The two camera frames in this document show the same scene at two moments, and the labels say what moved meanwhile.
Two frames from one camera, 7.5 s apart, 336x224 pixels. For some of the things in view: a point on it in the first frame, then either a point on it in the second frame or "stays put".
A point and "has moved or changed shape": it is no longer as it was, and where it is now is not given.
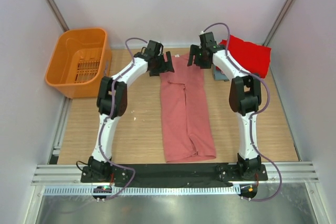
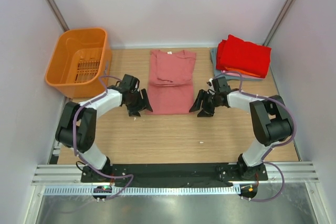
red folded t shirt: [254, 57] stays put
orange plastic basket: [81, 59] stays put
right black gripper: [196, 49] to [197, 104]
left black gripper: [168, 67] to [143, 103]
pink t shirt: [187, 129] has moved or changed shape
